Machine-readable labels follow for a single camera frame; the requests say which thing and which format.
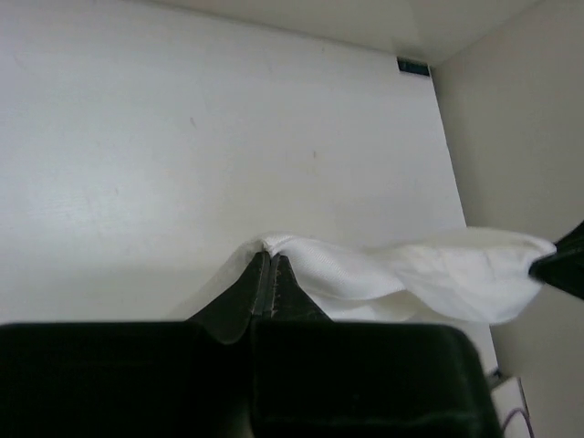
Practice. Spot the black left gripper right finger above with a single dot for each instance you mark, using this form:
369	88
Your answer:
315	377

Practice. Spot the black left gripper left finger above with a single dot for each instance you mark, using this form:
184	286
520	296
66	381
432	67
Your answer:
185	378

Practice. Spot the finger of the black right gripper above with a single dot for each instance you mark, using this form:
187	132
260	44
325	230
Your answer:
564	269

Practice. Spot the white pleated skirt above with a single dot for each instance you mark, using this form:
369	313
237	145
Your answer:
479	275

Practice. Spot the right blue corner label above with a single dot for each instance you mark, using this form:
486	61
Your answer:
413	67

